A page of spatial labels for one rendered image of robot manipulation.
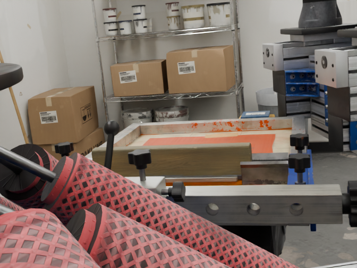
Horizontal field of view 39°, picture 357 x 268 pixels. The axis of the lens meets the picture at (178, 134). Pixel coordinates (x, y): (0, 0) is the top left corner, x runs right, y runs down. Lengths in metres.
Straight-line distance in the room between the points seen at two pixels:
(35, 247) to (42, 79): 4.60
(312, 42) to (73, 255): 1.67
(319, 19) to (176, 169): 0.92
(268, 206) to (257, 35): 3.95
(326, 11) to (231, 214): 1.13
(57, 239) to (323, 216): 0.67
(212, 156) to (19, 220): 0.89
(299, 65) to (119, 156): 0.88
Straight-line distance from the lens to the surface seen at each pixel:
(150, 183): 0.81
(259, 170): 1.06
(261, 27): 4.73
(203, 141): 1.57
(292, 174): 1.05
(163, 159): 1.10
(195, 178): 1.09
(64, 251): 0.20
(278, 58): 1.79
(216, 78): 4.32
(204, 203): 0.85
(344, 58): 1.33
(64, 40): 5.24
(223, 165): 1.08
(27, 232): 0.20
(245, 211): 0.84
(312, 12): 1.85
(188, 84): 4.38
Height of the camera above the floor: 1.33
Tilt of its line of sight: 13 degrees down
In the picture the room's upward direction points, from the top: 5 degrees counter-clockwise
